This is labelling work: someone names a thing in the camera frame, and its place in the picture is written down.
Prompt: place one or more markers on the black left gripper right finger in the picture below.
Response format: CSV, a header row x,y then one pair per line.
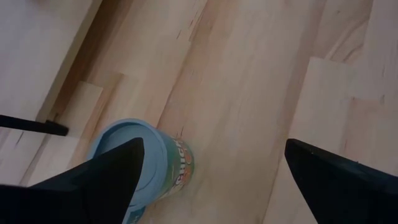
x,y
348,189

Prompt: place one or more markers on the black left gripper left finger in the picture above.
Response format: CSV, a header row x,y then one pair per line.
x,y
77,193

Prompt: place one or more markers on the chicken soup can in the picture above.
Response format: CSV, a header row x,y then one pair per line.
x,y
169,155

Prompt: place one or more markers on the wooden shelf with black legs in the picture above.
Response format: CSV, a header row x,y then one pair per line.
x,y
31,46

